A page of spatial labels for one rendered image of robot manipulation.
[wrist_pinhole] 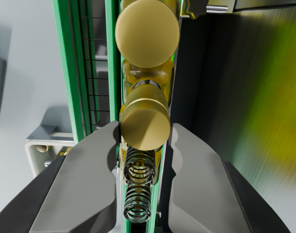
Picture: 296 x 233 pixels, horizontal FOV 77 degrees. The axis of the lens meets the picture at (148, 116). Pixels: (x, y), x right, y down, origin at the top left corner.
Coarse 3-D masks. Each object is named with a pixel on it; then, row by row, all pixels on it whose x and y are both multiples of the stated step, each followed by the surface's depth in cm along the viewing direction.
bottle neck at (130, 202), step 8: (128, 184) 22; (136, 184) 21; (144, 184) 22; (128, 192) 21; (136, 192) 20; (144, 192) 21; (128, 200) 20; (136, 200) 20; (144, 200) 20; (128, 208) 19; (136, 208) 19; (144, 208) 19; (128, 216) 20; (136, 216) 20; (144, 216) 20
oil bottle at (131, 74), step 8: (128, 64) 18; (168, 64) 19; (128, 72) 18; (136, 72) 18; (144, 72) 18; (152, 72) 18; (160, 72) 18; (168, 72) 18; (128, 80) 18; (136, 80) 18; (160, 80) 18; (168, 80) 18; (128, 88) 18; (168, 88) 19; (168, 96) 19; (168, 104) 20
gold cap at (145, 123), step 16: (128, 96) 15; (144, 96) 13; (160, 96) 14; (128, 112) 12; (144, 112) 12; (160, 112) 12; (128, 128) 12; (144, 128) 12; (160, 128) 12; (144, 144) 13; (160, 144) 13
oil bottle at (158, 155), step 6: (120, 150) 25; (120, 156) 25; (156, 156) 24; (120, 162) 24; (156, 162) 24; (120, 168) 25; (156, 168) 24; (120, 174) 25; (156, 174) 24; (126, 180) 24; (156, 180) 25; (150, 186) 25
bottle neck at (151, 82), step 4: (144, 80) 17; (148, 80) 17; (152, 80) 18; (136, 84) 18; (140, 84) 17; (144, 84) 17; (148, 84) 16; (152, 84) 17; (156, 84) 17; (160, 88) 18
